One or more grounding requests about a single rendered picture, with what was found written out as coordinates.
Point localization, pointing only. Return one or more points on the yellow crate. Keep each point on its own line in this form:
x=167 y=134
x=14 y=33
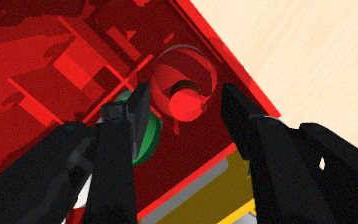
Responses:
x=222 y=194

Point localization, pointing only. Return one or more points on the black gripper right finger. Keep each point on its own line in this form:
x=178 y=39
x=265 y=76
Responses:
x=284 y=190

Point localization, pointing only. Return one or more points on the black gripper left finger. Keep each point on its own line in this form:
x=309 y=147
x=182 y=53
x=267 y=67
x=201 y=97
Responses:
x=39 y=189

